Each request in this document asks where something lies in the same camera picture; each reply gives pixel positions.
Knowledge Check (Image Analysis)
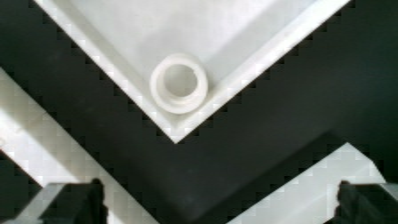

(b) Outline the white square table top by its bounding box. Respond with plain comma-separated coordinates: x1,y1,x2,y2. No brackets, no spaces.
34,0,351,142

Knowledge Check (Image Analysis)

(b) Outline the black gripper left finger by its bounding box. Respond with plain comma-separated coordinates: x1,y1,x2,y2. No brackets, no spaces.
38,178,109,224

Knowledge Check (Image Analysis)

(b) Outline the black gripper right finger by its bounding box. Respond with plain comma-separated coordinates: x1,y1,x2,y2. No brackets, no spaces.
333,181,398,224

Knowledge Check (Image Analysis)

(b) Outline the white L-shaped obstacle fence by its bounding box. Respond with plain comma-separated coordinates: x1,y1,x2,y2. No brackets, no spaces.
0,69,398,224

